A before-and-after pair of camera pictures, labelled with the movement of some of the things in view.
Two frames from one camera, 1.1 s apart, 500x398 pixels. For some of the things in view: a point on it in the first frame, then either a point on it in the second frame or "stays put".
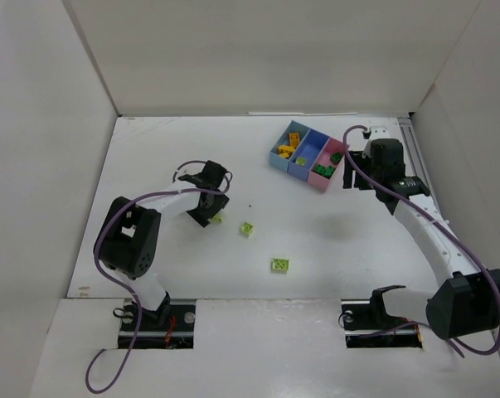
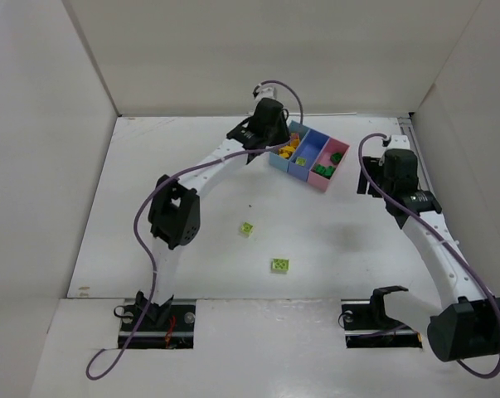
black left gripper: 208,211 → 281,135
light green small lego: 246,229 stays put
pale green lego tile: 301,161 stays put
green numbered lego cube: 336,157 stays put
